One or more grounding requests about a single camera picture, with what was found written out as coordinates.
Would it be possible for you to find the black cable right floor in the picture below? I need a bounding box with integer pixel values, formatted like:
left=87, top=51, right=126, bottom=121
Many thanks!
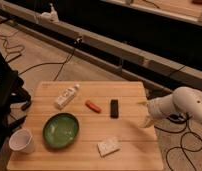
left=155, top=113, right=202, bottom=171

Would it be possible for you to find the black eraser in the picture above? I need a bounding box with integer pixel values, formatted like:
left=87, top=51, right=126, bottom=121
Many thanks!
left=110, top=100, right=119, bottom=118

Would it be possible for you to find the white clamp device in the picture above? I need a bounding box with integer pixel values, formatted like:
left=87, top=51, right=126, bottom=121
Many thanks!
left=39, top=3, right=59, bottom=22

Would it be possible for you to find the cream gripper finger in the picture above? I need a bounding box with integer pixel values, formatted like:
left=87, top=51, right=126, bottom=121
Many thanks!
left=140, top=116, right=154, bottom=128
left=138, top=102, right=148, bottom=106

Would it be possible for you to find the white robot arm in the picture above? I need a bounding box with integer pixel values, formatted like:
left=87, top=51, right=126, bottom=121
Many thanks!
left=140, top=87, right=202, bottom=128

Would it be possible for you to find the green bowl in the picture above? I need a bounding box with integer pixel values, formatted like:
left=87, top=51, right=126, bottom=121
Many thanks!
left=42, top=113, right=79, bottom=149

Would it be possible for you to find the white glue bottle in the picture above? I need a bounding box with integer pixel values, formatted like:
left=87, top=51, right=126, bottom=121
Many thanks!
left=54, top=84, right=80, bottom=109

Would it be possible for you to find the orange marker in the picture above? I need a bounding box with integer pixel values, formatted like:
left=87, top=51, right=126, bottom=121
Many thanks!
left=85, top=100, right=101, bottom=113

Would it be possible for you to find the white paper cup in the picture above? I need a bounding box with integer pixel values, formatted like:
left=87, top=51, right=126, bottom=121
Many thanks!
left=9, top=128, right=35, bottom=154

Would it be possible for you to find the black chair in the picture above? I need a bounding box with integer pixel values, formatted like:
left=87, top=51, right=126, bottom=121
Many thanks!
left=0, top=52, right=31, bottom=151

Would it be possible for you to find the white sponge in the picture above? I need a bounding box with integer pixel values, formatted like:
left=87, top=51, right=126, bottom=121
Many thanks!
left=97, top=137, right=120, bottom=157

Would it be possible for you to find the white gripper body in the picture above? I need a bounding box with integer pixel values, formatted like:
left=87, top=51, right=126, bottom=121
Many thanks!
left=148, top=95, right=176, bottom=119

